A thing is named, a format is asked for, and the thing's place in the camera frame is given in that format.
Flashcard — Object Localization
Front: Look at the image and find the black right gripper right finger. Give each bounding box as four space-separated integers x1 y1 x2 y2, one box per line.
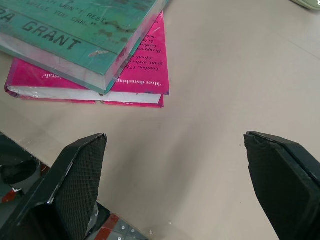
243 130 320 240

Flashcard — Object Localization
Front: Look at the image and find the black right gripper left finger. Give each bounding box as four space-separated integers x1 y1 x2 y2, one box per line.
0 132 108 240

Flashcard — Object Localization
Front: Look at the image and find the pink hardcover book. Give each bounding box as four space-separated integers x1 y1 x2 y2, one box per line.
4 10 171 109

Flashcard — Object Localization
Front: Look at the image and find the green hardcover book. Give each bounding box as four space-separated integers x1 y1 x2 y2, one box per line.
0 0 173 96

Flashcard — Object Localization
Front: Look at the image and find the pale green object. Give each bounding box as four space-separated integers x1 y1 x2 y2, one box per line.
289 0 320 11

